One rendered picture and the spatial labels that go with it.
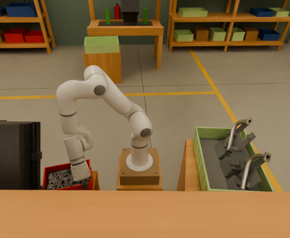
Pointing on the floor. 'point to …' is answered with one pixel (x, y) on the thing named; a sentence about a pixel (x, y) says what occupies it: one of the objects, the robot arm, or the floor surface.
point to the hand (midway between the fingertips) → (85, 186)
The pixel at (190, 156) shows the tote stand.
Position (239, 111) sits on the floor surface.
